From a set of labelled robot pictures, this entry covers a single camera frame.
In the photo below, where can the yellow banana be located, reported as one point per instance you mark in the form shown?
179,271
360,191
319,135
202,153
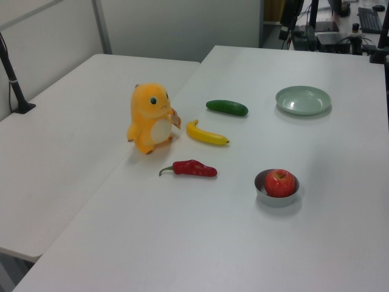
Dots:
203,136

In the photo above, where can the orange plush dinosaur toy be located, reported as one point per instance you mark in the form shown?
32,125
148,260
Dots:
146,121

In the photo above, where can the red chili pepper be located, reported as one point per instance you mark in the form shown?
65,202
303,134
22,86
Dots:
194,168

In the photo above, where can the green cucumber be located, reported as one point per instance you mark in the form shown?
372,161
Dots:
227,107

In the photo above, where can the black pole with base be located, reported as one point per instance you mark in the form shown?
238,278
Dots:
13,82

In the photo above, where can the small metal bowl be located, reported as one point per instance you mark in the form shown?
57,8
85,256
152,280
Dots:
275,201

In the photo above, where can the pale green plastic plate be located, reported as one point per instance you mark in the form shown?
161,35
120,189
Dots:
302,100

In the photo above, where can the black computer keyboard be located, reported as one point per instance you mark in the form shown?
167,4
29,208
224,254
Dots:
369,19

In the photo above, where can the black monitor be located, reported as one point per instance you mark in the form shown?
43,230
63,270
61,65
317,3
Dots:
291,12

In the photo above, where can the black stand with clamp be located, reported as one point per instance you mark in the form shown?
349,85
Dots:
381,36

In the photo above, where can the black electronics box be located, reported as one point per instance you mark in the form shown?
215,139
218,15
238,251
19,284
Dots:
332,42

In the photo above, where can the red apple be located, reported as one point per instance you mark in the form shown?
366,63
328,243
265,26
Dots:
279,183

